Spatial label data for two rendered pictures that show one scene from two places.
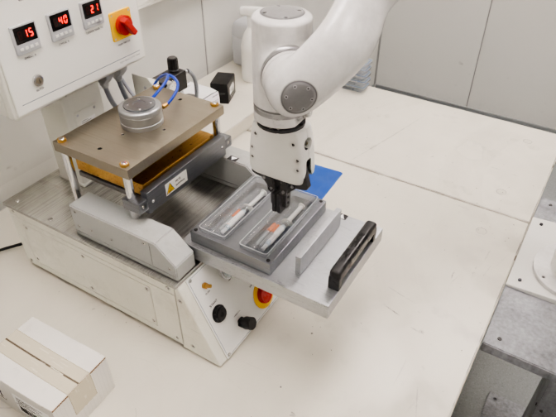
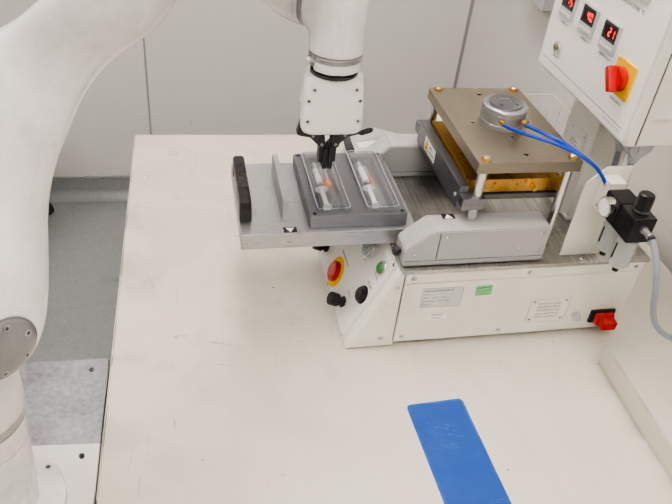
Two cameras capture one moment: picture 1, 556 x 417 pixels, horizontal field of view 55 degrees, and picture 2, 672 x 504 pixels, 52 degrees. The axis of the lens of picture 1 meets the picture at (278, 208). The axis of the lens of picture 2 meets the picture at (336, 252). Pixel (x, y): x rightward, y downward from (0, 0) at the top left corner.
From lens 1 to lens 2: 1.64 m
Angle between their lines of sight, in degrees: 93
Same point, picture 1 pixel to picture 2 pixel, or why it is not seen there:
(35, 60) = (564, 30)
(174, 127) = (468, 126)
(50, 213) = not seen: hidden behind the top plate
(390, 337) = (202, 317)
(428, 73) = not seen: outside the picture
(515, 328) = (75, 390)
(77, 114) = (573, 124)
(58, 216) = not seen: hidden behind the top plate
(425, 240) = (236, 461)
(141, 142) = (463, 106)
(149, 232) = (400, 137)
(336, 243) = (269, 205)
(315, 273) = (261, 178)
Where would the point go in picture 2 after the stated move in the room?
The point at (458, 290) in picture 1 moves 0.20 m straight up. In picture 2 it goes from (157, 404) to (148, 312)
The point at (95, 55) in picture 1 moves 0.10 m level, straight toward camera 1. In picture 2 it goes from (592, 79) to (533, 63)
